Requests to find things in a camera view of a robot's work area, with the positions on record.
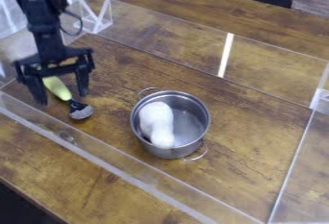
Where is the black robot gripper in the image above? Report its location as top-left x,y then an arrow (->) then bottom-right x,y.
14,25 -> 95,105

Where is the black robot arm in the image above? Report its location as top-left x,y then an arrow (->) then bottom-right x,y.
14,0 -> 95,105

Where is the clear acrylic triangle stand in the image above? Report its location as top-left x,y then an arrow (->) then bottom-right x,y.
74,0 -> 114,34

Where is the white cloth in pot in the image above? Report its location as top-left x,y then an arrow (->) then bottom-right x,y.
140,102 -> 176,149

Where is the stainless steel pot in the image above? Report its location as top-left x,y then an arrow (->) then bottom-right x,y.
130,87 -> 212,162

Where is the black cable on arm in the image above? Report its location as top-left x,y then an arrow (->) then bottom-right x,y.
58,9 -> 85,37

